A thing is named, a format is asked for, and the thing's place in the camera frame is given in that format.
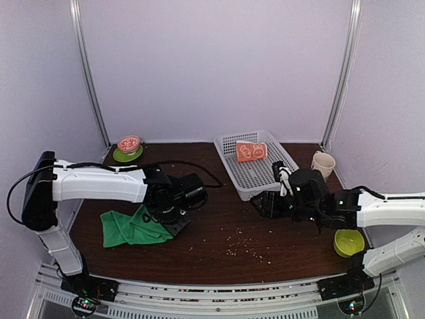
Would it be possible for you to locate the front aluminium rail base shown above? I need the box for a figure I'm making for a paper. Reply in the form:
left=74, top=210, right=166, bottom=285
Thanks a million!
left=23, top=263, right=413, bottom=318

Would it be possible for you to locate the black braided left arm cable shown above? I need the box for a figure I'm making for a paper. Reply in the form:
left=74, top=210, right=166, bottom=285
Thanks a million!
left=8, top=161, right=224, bottom=227

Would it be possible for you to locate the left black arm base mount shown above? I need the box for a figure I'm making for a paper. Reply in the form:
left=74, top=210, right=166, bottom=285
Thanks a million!
left=60, top=270, right=119, bottom=302

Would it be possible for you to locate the orange bunny pattern towel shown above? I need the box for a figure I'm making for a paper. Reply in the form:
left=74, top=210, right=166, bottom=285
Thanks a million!
left=236, top=141, right=268, bottom=163

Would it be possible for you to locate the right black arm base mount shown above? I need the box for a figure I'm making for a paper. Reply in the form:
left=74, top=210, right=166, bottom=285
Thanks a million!
left=317, top=265, right=375, bottom=301

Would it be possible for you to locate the cream patterned ceramic mug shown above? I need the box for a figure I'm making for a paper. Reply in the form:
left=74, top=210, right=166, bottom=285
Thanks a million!
left=311, top=151, right=336, bottom=181

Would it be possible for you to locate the white plastic mesh basket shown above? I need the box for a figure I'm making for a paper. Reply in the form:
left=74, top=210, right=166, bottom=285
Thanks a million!
left=214, top=130, right=299, bottom=201

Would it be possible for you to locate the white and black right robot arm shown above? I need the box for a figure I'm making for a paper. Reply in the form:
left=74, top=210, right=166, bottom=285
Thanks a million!
left=250, top=167, right=424, bottom=294

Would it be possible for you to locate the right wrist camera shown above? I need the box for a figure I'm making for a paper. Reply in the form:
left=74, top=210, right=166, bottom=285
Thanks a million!
left=272, top=161, right=293, bottom=197

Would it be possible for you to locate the left aluminium frame post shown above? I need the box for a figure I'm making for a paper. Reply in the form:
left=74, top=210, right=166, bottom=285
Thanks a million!
left=69, top=0, right=111, bottom=148

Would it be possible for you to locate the red patterned ceramic bowl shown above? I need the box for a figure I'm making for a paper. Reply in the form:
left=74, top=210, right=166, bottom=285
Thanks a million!
left=118, top=136, right=141, bottom=155

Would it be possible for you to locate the green saucer plate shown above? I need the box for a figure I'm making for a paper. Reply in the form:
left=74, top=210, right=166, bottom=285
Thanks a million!
left=113, top=145, right=143, bottom=163

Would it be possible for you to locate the right aluminium frame post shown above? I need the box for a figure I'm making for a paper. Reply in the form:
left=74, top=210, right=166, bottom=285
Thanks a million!
left=321, top=0, right=363, bottom=150

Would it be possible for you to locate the green microfiber towel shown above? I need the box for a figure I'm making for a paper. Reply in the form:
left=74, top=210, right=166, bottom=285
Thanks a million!
left=100, top=205, right=174, bottom=248

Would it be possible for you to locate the lime green bowl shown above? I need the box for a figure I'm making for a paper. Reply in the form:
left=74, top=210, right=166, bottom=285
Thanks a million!
left=333, top=229, right=365, bottom=258

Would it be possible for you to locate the aluminium frame post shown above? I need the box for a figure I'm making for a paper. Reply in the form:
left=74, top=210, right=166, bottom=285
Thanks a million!
left=321, top=0, right=363, bottom=150
left=69, top=0, right=111, bottom=148

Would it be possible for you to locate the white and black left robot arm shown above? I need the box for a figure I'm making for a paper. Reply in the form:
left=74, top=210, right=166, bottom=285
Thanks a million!
left=14, top=151, right=208, bottom=295

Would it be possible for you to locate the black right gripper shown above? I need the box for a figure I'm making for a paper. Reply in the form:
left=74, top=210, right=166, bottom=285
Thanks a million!
left=250, top=191, right=322, bottom=225

